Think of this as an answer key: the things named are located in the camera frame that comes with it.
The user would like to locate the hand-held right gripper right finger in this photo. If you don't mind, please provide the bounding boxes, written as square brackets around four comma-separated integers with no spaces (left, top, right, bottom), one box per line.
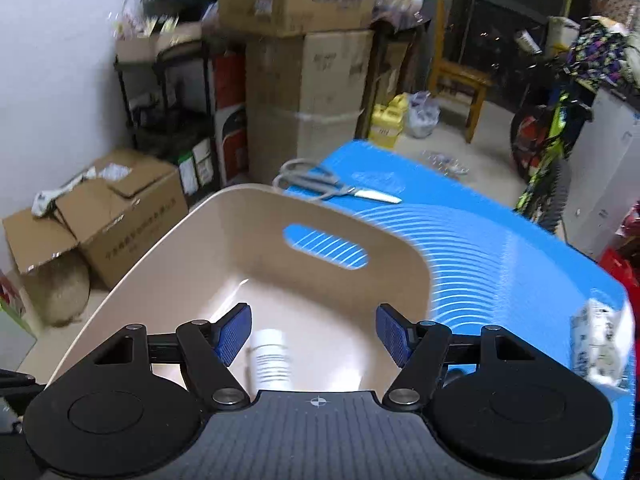
[375,302,539,408]

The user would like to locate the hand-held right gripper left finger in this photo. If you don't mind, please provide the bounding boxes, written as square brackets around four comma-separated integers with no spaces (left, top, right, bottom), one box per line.
[95,302,253,409]

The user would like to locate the white pill bottle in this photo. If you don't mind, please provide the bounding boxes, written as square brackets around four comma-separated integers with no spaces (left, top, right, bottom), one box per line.
[245,329,293,391]

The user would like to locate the beige plastic basket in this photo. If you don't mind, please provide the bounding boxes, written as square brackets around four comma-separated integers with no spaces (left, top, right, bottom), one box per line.
[46,184,434,396]

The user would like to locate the brown burlap sack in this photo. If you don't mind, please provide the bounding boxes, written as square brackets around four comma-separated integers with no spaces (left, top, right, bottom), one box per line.
[25,250,91,328]

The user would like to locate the blue silicone mat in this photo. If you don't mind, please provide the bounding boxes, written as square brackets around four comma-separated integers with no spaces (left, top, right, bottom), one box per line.
[282,140,636,480]

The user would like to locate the opened cardboard box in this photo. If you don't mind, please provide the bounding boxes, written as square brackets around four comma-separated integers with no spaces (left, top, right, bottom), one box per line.
[2,149,190,291]

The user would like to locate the grey scissors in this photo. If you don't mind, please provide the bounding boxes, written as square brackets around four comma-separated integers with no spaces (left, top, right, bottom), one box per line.
[272,158,403,205]

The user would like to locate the clear plastic wrapper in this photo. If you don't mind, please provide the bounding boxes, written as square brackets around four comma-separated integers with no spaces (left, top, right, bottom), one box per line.
[422,150,468,176]

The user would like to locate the white tissue pack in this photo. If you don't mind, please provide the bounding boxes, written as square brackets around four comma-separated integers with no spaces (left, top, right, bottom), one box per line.
[570,297,636,388]

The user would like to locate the yellow bottles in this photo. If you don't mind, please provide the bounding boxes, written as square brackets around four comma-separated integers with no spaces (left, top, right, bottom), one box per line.
[372,95,406,148]

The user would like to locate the black utility cart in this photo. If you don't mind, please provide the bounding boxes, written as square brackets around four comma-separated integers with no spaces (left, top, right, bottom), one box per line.
[114,35,221,196]

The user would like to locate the clear plastic bag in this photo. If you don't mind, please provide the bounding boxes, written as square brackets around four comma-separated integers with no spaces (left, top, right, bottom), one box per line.
[405,91,441,138]

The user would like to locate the red shopping bag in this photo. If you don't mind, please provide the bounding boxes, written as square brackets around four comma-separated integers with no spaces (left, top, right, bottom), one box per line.
[597,247,640,301]

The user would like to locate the black green bicycle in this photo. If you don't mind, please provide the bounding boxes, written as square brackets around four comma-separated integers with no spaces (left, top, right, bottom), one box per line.
[510,30,596,233]

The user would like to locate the large brown cardboard box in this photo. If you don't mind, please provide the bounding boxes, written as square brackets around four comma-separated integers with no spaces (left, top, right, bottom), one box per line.
[245,30,376,186]

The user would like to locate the wooden chair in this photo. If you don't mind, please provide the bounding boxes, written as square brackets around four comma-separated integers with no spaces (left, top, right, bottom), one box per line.
[430,0,493,143]

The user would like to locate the white chest freezer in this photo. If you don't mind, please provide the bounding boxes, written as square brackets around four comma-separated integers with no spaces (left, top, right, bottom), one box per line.
[560,80,640,261]

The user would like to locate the beige storage bin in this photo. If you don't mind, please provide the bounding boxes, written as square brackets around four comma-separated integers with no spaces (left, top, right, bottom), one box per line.
[115,22,203,63]

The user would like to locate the floral cloth bag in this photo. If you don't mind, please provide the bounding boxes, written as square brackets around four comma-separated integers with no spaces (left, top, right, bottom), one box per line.
[565,15,640,93]

